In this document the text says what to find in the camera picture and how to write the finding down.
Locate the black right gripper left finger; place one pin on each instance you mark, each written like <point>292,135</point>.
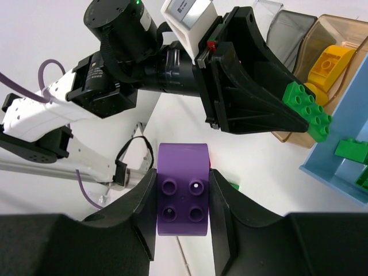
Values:
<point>116,240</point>

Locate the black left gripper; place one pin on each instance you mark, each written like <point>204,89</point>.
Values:
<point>243,82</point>

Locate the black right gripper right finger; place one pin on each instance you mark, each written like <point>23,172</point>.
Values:
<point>248,239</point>

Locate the green lego plate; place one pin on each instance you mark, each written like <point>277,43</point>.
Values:
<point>235,186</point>

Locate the green square lego brick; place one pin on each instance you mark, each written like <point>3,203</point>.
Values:
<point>296,98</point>

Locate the yellow lego brick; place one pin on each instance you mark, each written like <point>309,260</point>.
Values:
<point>321,96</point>

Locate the yellow striped curved lego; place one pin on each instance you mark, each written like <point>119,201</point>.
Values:
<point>328,67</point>

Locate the purple rounded lego plate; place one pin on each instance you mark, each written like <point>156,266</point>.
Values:
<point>183,189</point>

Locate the red rounded lego brick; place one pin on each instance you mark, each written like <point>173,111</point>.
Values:
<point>209,189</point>

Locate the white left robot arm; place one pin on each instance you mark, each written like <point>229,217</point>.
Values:
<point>135,54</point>

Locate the grey transparent container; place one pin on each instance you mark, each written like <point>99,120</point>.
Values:
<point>286,33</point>

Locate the clear transparent container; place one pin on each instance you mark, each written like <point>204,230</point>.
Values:
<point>265,12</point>

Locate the amber transparent container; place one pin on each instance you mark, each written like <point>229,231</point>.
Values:
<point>332,30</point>

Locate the blue container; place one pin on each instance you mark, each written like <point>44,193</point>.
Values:
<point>349,123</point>

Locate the aluminium frame rail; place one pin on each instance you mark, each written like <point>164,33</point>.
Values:
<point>62,170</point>

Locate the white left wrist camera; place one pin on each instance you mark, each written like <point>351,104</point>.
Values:
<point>189,20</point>

